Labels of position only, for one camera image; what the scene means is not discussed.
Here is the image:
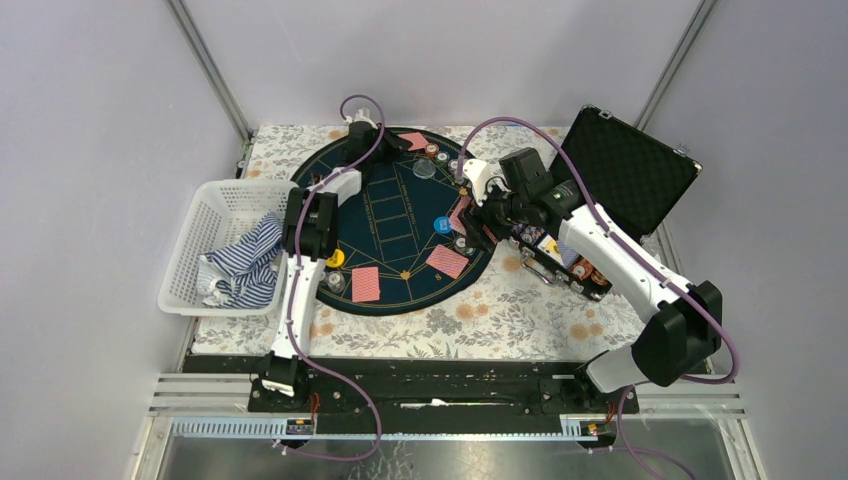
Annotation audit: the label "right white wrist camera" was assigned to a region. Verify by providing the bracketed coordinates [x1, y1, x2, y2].
[456, 158, 495, 207]

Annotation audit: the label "white plastic basket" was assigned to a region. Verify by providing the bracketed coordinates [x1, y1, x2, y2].
[157, 179, 297, 317]

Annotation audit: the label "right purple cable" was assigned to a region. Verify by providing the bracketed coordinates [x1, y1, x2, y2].
[454, 116, 741, 480]

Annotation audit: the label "striped blue white cloth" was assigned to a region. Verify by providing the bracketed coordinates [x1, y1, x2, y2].
[195, 212, 283, 309]

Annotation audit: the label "floral tablecloth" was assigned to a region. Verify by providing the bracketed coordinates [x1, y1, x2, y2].
[190, 125, 643, 361]

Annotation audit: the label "blue dealer button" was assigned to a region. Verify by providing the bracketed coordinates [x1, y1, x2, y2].
[433, 216, 453, 235]

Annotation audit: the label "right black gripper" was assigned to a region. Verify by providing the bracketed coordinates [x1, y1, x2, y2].
[458, 175, 528, 254]

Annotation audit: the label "yellow dealer button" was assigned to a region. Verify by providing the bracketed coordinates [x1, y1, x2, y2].
[326, 248, 345, 268]

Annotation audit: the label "red card deck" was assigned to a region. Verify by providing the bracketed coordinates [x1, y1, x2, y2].
[449, 195, 471, 236]

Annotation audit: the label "round dark blue poker mat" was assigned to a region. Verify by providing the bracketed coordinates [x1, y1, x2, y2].
[317, 127, 493, 316]

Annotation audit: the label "red playing card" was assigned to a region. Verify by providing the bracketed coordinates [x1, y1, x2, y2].
[398, 131, 429, 151]
[425, 245, 470, 280]
[351, 266, 381, 303]

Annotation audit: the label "black chip carrying case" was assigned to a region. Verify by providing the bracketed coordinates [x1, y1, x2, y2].
[512, 105, 702, 301]

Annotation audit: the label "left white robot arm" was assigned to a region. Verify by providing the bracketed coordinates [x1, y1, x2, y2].
[258, 120, 412, 411]

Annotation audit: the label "clear plastic disc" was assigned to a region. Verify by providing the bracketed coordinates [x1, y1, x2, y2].
[413, 158, 436, 179]

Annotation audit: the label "red chip row in case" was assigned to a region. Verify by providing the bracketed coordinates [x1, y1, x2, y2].
[569, 258, 608, 286]

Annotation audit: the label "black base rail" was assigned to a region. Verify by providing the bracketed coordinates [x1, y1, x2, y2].
[248, 357, 640, 436]

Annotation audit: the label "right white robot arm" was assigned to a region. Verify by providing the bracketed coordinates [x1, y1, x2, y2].
[455, 148, 722, 412]

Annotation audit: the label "green fifty chip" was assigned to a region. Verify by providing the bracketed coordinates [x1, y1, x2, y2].
[434, 151, 450, 165]
[454, 237, 468, 253]

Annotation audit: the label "red five chip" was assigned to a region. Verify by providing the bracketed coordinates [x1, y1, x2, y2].
[424, 143, 440, 158]

